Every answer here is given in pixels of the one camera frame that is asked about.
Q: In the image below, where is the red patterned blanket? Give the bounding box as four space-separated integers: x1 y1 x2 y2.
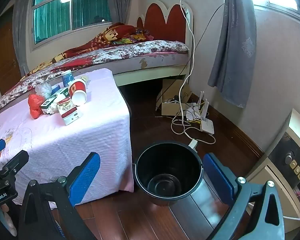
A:
20 22 154 80

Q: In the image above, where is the white tissue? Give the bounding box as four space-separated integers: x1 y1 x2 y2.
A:
35 83 52 99

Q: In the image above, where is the cardboard box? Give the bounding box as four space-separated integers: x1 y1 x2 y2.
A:
156 79 198 117

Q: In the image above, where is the red plastic bag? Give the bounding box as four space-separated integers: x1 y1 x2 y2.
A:
28 94 44 119

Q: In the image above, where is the black trash bucket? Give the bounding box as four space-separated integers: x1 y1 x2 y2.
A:
133 141 205 207

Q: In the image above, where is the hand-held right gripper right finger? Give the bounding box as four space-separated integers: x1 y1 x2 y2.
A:
202 152 285 240

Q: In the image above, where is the blue patterned paper cup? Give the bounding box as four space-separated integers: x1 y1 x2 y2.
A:
62 70 74 87

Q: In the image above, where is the white router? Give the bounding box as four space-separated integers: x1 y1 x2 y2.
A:
195 91 215 134

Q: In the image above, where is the white network box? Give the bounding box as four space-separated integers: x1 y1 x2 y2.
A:
186 104 199 120

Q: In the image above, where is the red paper cup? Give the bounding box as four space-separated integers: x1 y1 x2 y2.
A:
68 78 88 106

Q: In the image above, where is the window with teal curtain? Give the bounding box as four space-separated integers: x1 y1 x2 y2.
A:
30 0 115 45

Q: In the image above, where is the red white headboard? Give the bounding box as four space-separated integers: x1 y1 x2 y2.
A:
136 0 194 53

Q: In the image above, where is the bed with floral bedding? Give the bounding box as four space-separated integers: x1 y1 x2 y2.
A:
0 40 190 113

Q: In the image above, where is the white green box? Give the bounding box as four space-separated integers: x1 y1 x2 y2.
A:
51 87 71 103

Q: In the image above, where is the wooden door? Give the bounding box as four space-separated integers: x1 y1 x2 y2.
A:
0 5 22 94

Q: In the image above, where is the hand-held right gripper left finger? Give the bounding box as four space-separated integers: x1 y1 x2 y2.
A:
17 152 101 240

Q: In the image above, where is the white red-label carton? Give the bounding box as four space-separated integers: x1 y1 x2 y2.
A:
56 97 83 126

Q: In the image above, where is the white cabinet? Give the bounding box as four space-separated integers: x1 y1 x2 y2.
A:
245 109 300 220

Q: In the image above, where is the green plastic bottle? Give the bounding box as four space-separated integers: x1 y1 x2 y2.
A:
40 97 60 115

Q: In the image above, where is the black safe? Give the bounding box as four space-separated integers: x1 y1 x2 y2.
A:
267 130 300 200

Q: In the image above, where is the grey patterned curtain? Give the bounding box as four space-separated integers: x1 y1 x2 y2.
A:
207 0 256 109

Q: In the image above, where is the thin white cable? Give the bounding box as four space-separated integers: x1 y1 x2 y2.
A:
281 214 300 222

